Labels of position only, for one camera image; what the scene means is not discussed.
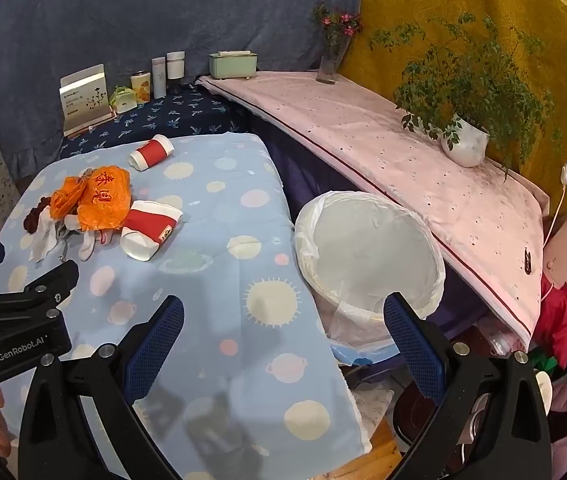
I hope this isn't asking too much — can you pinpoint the red cloth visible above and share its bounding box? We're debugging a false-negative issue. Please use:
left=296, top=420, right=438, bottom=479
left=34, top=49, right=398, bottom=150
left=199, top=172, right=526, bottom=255
left=533, top=277, right=567, bottom=361

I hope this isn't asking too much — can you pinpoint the crumpled white tissue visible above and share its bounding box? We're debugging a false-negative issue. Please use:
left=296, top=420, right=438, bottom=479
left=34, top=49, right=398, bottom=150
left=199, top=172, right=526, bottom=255
left=28, top=215, right=99, bottom=263

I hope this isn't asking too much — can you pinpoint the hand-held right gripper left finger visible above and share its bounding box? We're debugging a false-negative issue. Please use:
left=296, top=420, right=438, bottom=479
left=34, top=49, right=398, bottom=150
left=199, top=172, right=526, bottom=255
left=17, top=295, right=186, bottom=480

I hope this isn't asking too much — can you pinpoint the white bin with plastic liner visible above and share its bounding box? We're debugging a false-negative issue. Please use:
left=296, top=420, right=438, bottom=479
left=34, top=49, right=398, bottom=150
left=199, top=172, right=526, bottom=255
left=293, top=190, right=447, bottom=361

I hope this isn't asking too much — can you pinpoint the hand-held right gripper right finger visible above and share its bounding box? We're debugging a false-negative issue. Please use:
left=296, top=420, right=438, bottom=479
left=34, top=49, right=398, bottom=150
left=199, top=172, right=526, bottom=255
left=382, top=292, right=553, bottom=480

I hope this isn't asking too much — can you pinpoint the glass vase with pink flowers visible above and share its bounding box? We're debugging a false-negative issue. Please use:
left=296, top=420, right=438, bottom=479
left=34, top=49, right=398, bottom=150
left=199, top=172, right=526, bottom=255
left=311, top=2, right=364, bottom=85

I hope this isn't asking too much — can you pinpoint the green plant in white pot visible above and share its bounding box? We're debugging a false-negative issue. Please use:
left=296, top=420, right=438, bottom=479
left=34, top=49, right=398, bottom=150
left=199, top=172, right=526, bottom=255
left=369, top=12, right=564, bottom=181

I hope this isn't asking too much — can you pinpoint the crushed red paper cup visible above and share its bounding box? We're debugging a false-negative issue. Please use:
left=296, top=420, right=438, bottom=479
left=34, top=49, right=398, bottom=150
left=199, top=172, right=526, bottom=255
left=120, top=200, right=184, bottom=262

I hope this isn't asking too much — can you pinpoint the green snack packet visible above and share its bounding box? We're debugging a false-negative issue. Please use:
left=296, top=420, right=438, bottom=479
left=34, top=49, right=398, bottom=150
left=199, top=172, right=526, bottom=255
left=109, top=86, right=138, bottom=114

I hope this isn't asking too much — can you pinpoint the white gift box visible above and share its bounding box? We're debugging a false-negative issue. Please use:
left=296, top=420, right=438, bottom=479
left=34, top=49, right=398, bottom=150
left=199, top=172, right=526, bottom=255
left=59, top=64, right=116, bottom=137

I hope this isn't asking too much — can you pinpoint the light blue dotted blanket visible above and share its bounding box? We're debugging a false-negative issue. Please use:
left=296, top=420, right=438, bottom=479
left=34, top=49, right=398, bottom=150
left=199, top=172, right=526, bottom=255
left=0, top=132, right=371, bottom=480

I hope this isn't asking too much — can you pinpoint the orange plastic bag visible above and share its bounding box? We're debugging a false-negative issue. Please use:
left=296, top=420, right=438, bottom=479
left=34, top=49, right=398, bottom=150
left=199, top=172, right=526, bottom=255
left=50, top=165, right=132, bottom=233

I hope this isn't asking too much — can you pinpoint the pale green tissue box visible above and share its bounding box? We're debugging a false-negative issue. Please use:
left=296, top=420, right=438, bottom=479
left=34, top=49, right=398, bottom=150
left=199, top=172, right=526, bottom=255
left=208, top=51, right=259, bottom=81

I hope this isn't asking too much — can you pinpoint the brown bead bracelet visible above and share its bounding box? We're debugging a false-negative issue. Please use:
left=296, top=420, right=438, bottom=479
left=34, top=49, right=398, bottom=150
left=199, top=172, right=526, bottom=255
left=23, top=197, right=54, bottom=233

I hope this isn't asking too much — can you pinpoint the blue-grey backdrop cloth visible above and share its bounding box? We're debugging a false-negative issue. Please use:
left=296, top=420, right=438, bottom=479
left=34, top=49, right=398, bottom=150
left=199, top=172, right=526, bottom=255
left=0, top=0, right=367, bottom=181

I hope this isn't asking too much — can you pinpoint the small printed tin can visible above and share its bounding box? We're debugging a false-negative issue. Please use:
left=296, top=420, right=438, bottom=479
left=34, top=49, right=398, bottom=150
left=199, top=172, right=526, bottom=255
left=130, top=72, right=153, bottom=106

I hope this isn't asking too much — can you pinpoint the navy printed cloth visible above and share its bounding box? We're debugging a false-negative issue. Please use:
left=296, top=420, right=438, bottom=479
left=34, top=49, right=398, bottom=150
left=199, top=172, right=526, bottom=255
left=60, top=82, right=254, bottom=161

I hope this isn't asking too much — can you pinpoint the white jar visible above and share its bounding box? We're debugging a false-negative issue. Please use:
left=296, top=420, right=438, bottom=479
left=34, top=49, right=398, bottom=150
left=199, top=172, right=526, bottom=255
left=166, top=51, right=186, bottom=81

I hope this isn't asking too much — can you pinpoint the white bottle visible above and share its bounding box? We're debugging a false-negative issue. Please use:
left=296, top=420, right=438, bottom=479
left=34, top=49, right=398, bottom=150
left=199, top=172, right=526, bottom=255
left=151, top=57, right=168, bottom=98

